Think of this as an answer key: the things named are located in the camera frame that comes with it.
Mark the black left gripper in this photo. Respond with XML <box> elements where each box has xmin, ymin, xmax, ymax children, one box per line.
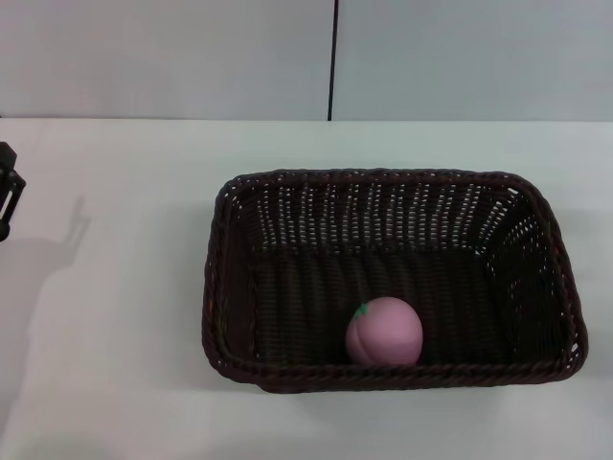
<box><xmin>0</xmin><ymin>142</ymin><xmax>26</xmax><ymax>242</ymax></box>

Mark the dark brown wicker basket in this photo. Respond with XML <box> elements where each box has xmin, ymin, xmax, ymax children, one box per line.
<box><xmin>203</xmin><ymin>167</ymin><xmax>589</xmax><ymax>395</ymax></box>

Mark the pink toy peach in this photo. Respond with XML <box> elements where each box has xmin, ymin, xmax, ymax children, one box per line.
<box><xmin>345</xmin><ymin>296</ymin><xmax>424</xmax><ymax>368</ymax></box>

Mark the black vertical wall strip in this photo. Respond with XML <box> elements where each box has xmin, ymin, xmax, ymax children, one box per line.
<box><xmin>327</xmin><ymin>0</ymin><xmax>340</xmax><ymax>121</ymax></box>

